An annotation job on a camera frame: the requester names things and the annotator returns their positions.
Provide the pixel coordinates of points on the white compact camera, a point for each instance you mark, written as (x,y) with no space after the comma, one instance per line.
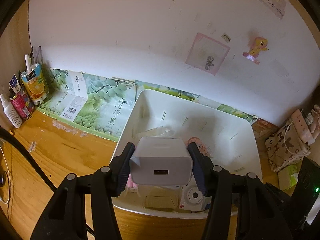
(192,198)

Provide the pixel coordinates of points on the pink hair roller clip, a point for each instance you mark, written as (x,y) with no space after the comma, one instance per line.
(131,183)

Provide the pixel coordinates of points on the pink can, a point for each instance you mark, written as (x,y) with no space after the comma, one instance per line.
(22,103)

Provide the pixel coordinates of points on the beige letter print bag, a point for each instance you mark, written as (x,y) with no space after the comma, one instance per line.
(284,147)

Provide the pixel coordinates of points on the green tissue pack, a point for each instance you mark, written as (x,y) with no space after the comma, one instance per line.
(288,176)

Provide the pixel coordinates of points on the clear sticker plastic box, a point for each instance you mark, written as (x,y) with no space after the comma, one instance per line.
(160,131)

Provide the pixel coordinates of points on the pink correction tape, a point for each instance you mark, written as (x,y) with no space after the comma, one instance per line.
(203,148)

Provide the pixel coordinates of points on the pink framed wall drawing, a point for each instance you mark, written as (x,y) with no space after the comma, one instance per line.
(207,54)

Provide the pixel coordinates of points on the pink round box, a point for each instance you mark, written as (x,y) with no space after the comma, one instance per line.
(302,128)

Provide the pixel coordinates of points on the brown haired doll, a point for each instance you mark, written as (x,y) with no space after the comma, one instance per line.
(313,121)

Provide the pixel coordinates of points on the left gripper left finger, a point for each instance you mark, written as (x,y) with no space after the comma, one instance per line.
(64,215)

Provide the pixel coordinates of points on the green leaf print board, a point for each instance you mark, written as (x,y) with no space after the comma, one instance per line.
(102,105)

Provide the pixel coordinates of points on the pony wall sticker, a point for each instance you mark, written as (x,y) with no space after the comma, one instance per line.
(259,44)

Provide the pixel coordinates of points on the beige envelope-shaped case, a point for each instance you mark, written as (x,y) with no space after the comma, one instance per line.
(161,202)

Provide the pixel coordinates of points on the white spray bottle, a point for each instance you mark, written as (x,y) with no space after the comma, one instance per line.
(11,112)

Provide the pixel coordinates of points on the orange juice carton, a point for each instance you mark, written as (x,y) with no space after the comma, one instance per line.
(35,84)

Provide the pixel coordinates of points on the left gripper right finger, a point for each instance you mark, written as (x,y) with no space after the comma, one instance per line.
(259,215)

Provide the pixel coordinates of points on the white square charger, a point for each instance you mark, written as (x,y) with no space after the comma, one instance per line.
(161,161)

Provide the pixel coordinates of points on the white plastic storage bin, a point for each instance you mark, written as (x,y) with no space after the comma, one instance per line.
(228,140)

